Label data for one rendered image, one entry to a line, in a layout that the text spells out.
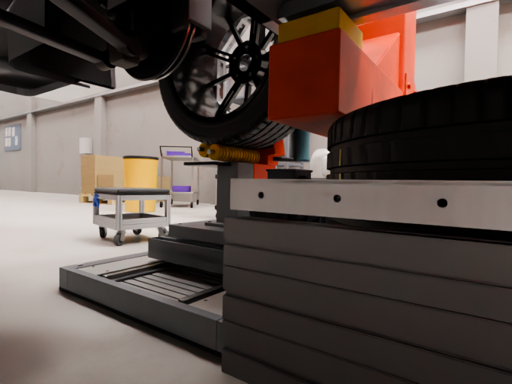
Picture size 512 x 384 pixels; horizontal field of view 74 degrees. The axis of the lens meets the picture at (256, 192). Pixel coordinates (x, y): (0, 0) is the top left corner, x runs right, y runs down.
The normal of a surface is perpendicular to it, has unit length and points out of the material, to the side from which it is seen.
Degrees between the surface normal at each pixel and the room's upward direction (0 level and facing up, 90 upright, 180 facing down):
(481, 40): 90
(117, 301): 90
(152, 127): 90
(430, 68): 90
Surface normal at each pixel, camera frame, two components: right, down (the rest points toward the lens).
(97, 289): -0.58, 0.01
